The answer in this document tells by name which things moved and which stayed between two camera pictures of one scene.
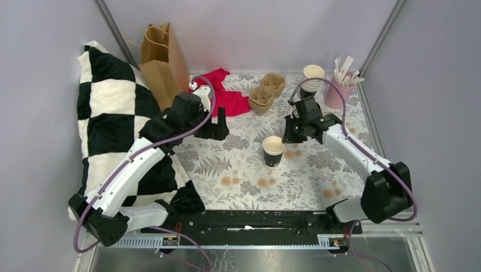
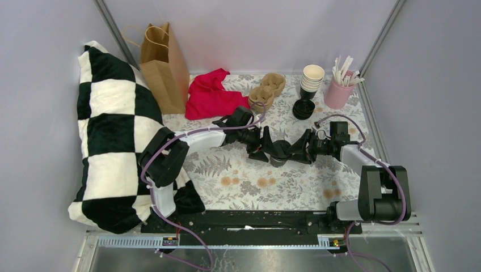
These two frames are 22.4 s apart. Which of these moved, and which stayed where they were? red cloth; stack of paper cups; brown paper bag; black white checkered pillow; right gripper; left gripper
Moved: right gripper; left gripper
Stayed: black white checkered pillow; brown paper bag; red cloth; stack of paper cups
